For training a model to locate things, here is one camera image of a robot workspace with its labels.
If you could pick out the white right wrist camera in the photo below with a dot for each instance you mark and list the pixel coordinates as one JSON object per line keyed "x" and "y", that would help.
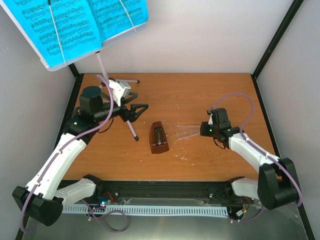
{"x": 210, "y": 113}

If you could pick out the blue sheet music book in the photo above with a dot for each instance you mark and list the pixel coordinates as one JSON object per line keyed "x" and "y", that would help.
{"x": 63, "y": 32}

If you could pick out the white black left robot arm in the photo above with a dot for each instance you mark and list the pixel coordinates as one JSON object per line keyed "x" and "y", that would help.
{"x": 41, "y": 199}

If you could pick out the brown wooden metronome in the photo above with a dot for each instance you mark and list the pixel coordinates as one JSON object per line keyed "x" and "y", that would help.
{"x": 158, "y": 139}

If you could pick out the clear plastic metronome cover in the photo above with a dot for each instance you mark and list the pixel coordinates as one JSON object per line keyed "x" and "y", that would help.
{"x": 187, "y": 131}

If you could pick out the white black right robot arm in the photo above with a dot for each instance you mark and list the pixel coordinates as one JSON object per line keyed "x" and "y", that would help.
{"x": 260, "y": 165}

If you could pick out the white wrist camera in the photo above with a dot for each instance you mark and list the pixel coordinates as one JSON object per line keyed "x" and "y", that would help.
{"x": 120, "y": 89}
{"x": 210, "y": 113}

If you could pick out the black frame post left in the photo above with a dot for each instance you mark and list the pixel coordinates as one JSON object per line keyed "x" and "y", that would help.
{"x": 39, "y": 101}

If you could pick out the black frame post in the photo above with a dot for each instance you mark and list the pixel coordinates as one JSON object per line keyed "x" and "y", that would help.
{"x": 39, "y": 101}
{"x": 279, "y": 33}

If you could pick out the light blue slotted cable duct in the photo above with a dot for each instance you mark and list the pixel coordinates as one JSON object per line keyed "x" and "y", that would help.
{"x": 162, "y": 211}

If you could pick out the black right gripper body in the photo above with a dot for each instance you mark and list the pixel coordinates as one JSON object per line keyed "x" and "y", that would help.
{"x": 205, "y": 132}

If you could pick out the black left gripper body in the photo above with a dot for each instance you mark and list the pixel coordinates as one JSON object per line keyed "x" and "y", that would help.
{"x": 125, "y": 115}

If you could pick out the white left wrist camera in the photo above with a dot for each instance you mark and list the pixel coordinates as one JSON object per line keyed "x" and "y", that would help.
{"x": 120, "y": 89}

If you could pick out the white tripod music stand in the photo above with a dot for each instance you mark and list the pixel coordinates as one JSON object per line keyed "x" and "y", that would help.
{"x": 105, "y": 75}

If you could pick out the black frame post right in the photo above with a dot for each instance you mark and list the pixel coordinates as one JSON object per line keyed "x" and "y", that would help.
{"x": 279, "y": 33}

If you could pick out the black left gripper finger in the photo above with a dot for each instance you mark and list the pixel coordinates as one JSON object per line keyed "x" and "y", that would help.
{"x": 131, "y": 96}
{"x": 136, "y": 110}

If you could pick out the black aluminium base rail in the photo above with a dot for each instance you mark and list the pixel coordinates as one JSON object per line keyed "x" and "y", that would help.
{"x": 214, "y": 192}

